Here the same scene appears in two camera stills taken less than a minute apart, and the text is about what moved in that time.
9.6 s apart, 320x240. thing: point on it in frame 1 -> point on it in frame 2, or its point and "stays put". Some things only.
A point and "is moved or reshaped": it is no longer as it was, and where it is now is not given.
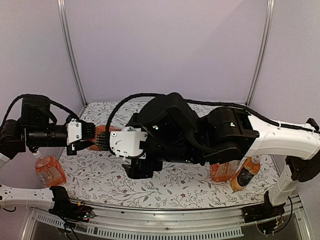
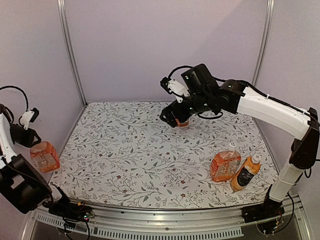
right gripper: [137, 167] -> [170, 120]
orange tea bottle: [224, 171] stays put
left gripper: [86, 126] -> [27, 141]
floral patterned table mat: [96, 178] stays put
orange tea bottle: [49, 170] is moved or reshaped
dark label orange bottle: [247, 171] stays put
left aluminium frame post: [61, 5] stays put
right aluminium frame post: [257, 72] stays put
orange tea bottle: [99, 129] is moved or reshaped
